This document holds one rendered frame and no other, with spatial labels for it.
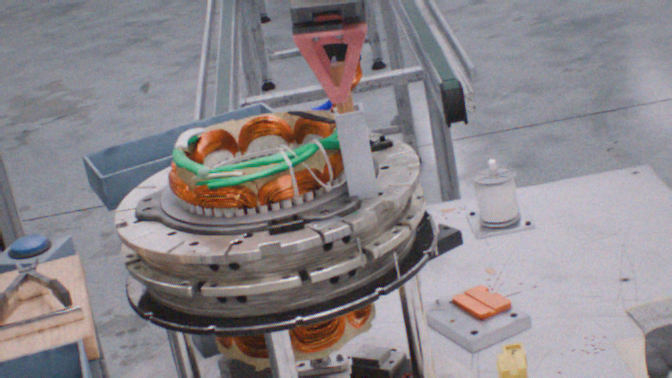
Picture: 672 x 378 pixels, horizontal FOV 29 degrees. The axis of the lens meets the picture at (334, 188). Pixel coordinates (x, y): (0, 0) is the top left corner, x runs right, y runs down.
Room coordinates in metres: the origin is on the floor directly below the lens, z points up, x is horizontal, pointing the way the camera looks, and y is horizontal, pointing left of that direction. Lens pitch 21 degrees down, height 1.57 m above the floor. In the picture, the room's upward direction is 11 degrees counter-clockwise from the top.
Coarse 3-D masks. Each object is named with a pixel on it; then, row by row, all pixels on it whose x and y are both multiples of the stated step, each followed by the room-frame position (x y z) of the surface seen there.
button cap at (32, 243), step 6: (18, 240) 1.35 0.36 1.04; (24, 240) 1.35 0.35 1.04; (30, 240) 1.35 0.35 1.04; (36, 240) 1.34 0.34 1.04; (42, 240) 1.34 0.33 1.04; (12, 246) 1.34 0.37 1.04; (18, 246) 1.34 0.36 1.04; (24, 246) 1.33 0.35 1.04; (30, 246) 1.33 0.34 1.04; (36, 246) 1.33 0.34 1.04; (42, 246) 1.34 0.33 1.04; (12, 252) 1.34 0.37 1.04; (18, 252) 1.33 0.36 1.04; (24, 252) 1.33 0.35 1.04; (30, 252) 1.33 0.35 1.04
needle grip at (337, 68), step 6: (330, 66) 1.17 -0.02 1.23; (336, 66) 1.17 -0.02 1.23; (342, 66) 1.17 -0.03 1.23; (330, 72) 1.17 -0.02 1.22; (336, 72) 1.16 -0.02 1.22; (342, 72) 1.16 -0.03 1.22; (336, 78) 1.16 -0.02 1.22; (336, 84) 1.17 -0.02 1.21; (348, 96) 1.17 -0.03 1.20; (342, 102) 1.16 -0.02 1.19; (348, 102) 1.16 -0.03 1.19; (342, 108) 1.16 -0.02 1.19; (348, 108) 1.16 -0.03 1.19
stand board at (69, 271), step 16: (16, 272) 1.21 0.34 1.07; (48, 272) 1.20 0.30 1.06; (64, 272) 1.19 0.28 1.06; (80, 272) 1.18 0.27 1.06; (0, 288) 1.18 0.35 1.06; (80, 288) 1.14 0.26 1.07; (16, 304) 1.13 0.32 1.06; (32, 304) 1.13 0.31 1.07; (48, 304) 1.12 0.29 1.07; (16, 320) 1.10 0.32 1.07; (32, 336) 1.06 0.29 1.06; (48, 336) 1.05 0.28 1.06; (64, 336) 1.04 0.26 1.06; (80, 336) 1.04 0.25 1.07; (0, 352) 1.04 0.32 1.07; (16, 352) 1.03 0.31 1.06; (96, 352) 1.04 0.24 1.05
